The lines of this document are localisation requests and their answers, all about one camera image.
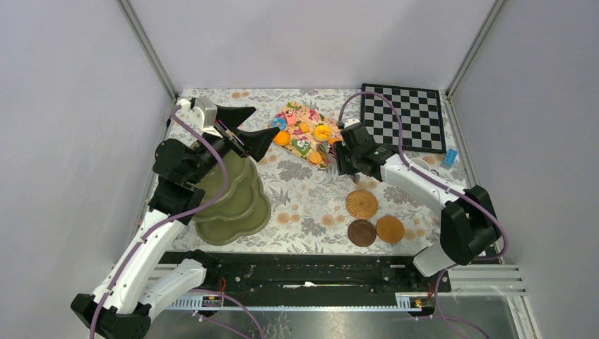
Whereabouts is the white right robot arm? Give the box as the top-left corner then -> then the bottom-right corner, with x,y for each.
333,122 -> 501,291

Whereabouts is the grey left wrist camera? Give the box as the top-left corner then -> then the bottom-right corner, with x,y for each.
177,97 -> 219,136

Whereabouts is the aluminium corner post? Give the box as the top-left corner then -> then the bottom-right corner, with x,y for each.
445,0 -> 509,98
116,0 -> 179,100

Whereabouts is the woven rattan coaster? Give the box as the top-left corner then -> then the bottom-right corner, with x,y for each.
345,190 -> 379,219

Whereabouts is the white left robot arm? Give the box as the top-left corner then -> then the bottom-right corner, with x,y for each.
71,100 -> 277,338

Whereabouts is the round waffle biscuit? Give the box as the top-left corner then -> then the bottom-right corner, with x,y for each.
308,151 -> 324,165

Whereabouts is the floral serving tray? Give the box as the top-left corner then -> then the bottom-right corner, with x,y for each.
268,102 -> 340,170

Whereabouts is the green cake slice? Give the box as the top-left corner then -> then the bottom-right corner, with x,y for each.
292,139 -> 312,156

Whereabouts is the blue donut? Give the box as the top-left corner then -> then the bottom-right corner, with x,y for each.
270,117 -> 287,131

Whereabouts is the aluminium corner post right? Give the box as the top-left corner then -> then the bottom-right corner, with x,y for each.
445,0 -> 509,98

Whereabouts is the green tiered dessert stand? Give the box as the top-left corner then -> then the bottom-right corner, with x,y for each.
192,153 -> 271,246

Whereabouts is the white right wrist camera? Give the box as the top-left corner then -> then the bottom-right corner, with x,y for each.
343,118 -> 361,130

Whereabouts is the square cracker biscuit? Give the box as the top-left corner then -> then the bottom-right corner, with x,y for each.
298,122 -> 311,133

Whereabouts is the blue toy brick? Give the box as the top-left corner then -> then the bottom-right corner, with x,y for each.
441,148 -> 458,168

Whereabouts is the pink roll cake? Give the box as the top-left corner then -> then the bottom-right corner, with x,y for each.
284,110 -> 297,126

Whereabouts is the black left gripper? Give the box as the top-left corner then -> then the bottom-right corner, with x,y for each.
187,105 -> 280,184

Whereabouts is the orange round tart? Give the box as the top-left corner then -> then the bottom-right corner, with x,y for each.
273,131 -> 292,146

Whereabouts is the dark brown wooden coaster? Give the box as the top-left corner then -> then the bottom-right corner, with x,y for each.
348,219 -> 377,247

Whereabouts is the aluminium corner post left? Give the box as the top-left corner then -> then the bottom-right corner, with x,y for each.
116,0 -> 179,100

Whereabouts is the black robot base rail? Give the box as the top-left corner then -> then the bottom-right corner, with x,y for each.
158,250 -> 451,309

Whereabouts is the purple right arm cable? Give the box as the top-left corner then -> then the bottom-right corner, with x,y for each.
338,90 -> 510,339

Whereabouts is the light brown wooden coaster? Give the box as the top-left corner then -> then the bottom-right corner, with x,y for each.
375,215 -> 405,244

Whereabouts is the black grey chessboard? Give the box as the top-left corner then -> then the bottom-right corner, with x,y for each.
360,83 -> 446,154

